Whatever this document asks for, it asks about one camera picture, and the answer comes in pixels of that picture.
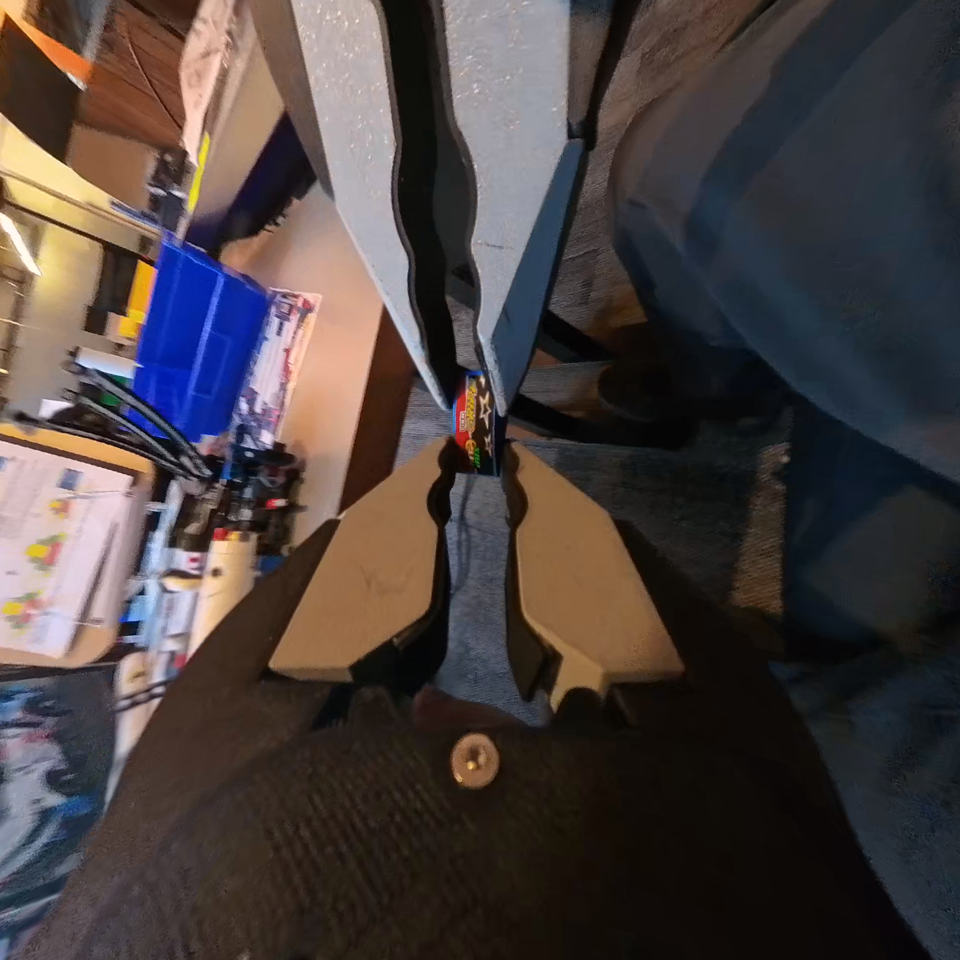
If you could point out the shiny sticker sheet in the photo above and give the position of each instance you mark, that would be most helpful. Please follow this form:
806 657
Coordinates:
289 337

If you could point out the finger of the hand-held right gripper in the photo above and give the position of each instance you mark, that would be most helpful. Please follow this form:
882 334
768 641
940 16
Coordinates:
510 112
352 112

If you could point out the toy brick car model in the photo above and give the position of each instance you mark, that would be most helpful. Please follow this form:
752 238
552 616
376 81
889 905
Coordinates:
247 480

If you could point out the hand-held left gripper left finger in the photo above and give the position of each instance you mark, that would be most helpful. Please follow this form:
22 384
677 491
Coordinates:
360 592

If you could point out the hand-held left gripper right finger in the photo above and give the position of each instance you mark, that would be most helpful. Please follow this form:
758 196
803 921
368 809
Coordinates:
585 592

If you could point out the black chair base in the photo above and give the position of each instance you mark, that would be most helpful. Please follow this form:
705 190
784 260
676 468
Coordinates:
637 390

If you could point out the person's grey pants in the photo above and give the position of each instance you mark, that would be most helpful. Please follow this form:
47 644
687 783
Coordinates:
787 187

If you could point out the blue plastic bin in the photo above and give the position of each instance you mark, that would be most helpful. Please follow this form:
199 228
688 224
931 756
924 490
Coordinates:
195 337

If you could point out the small blue stickered brick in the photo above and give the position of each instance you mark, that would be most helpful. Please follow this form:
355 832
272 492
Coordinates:
476 427

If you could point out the dark toy set box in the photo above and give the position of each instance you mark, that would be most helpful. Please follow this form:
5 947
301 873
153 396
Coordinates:
45 772

